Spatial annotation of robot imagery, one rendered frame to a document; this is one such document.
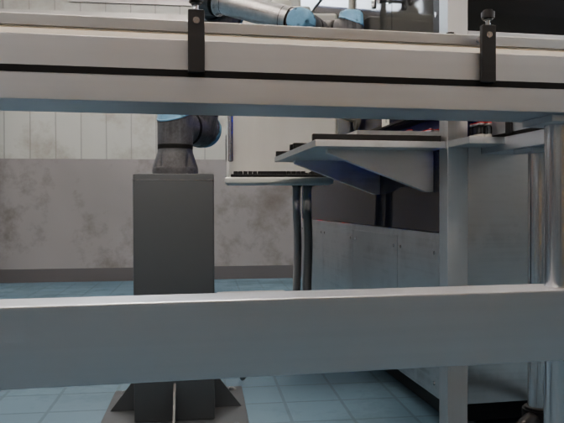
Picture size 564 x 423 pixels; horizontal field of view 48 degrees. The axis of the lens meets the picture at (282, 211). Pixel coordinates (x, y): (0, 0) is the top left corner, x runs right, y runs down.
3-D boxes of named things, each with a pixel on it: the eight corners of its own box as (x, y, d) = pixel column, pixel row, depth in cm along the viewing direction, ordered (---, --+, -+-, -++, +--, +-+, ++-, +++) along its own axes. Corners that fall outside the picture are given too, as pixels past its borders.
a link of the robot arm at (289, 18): (181, -31, 199) (315, 2, 179) (201, -20, 209) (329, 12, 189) (171, 5, 201) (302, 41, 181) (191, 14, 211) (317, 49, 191)
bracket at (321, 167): (377, 194, 248) (377, 161, 248) (379, 194, 245) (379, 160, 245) (293, 194, 242) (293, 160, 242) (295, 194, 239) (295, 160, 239)
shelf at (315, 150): (389, 163, 258) (389, 158, 258) (470, 148, 189) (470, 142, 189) (274, 162, 249) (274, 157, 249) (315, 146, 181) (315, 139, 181)
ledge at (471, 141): (492, 148, 188) (492, 141, 188) (515, 143, 176) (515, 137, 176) (448, 147, 186) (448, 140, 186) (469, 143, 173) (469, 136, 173)
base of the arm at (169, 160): (149, 174, 199) (149, 143, 199) (154, 175, 214) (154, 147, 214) (198, 174, 201) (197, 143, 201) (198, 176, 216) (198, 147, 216)
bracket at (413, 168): (429, 191, 199) (429, 151, 199) (433, 191, 196) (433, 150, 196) (326, 191, 193) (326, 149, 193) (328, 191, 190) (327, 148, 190)
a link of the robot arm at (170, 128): (148, 144, 204) (148, 102, 204) (174, 148, 216) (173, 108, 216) (179, 143, 199) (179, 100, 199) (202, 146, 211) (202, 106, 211)
